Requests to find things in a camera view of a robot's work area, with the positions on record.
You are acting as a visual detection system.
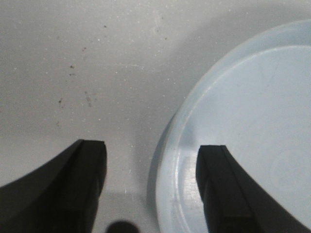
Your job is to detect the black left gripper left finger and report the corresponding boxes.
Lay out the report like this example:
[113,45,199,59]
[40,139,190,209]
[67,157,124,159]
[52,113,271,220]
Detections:
[0,139,107,233]

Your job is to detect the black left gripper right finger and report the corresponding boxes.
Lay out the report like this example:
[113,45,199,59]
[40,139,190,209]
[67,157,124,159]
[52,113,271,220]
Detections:
[196,145,310,233]

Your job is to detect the light blue round plate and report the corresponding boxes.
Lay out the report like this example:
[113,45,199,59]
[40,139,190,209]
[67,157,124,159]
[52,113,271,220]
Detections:
[155,19,311,233]

